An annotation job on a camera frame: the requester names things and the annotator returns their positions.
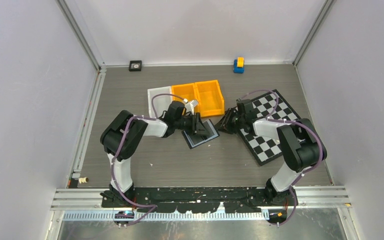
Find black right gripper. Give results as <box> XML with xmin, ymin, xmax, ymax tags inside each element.
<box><xmin>214</xmin><ymin>107</ymin><xmax>245</xmax><ymax>135</ymax></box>

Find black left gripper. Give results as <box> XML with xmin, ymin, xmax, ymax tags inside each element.
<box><xmin>174</xmin><ymin>112</ymin><xmax>210</xmax><ymax>136</ymax></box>

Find dark grey credit card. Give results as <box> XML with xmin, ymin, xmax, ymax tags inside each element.
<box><xmin>202</xmin><ymin>119</ymin><xmax>218</xmax><ymax>139</ymax></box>

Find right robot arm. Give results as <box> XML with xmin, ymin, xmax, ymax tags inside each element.
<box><xmin>215</xmin><ymin>99</ymin><xmax>327</xmax><ymax>205</ymax></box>

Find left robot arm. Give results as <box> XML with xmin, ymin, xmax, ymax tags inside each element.
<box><xmin>100</xmin><ymin>100</ymin><xmax>212</xmax><ymax>207</ymax></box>

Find orange plastic bin right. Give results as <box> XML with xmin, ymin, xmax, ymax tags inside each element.
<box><xmin>194</xmin><ymin>79</ymin><xmax>225</xmax><ymax>117</ymax></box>

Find orange plastic bin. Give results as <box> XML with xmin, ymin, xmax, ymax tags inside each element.
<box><xmin>171</xmin><ymin>83</ymin><xmax>200</xmax><ymax>102</ymax></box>
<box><xmin>194</xmin><ymin>79</ymin><xmax>225</xmax><ymax>117</ymax></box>

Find orange plastic bin left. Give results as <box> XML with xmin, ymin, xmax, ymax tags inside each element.
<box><xmin>171</xmin><ymin>83</ymin><xmax>200</xmax><ymax>102</ymax></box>

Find white plastic bin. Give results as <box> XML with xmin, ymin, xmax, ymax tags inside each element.
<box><xmin>147</xmin><ymin>86</ymin><xmax>173</xmax><ymax>118</ymax></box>

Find black white checkerboard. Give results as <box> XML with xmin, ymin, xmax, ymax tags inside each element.
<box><xmin>237</xmin><ymin>89</ymin><xmax>301</xmax><ymax>166</ymax></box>

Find blue toy car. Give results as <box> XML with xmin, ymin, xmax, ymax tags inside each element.
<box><xmin>233</xmin><ymin>59</ymin><xmax>245</xmax><ymax>74</ymax></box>

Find yellow toy block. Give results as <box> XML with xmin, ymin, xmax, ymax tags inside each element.
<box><xmin>237</xmin><ymin>57</ymin><xmax>244</xmax><ymax>68</ymax></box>

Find small black square box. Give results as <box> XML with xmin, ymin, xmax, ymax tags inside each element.
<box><xmin>128</xmin><ymin>60</ymin><xmax>143</xmax><ymax>72</ymax></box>

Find small beige plastic piece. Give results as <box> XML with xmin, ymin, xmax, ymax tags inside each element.
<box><xmin>77</xmin><ymin>177</ymin><xmax>89</xmax><ymax>184</ymax></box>

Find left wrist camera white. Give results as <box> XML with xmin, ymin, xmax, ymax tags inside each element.
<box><xmin>182</xmin><ymin>98</ymin><xmax>199</xmax><ymax>115</ymax></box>

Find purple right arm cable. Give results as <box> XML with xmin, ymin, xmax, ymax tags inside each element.
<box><xmin>235</xmin><ymin>89</ymin><xmax>325</xmax><ymax>227</ymax></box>

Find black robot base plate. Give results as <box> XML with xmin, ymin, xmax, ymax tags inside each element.
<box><xmin>100</xmin><ymin>187</ymin><xmax>298</xmax><ymax>214</ymax></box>

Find aluminium frame rail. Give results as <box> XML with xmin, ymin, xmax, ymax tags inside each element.
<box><xmin>51</xmin><ymin>186</ymin><xmax>352</xmax><ymax>223</ymax></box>

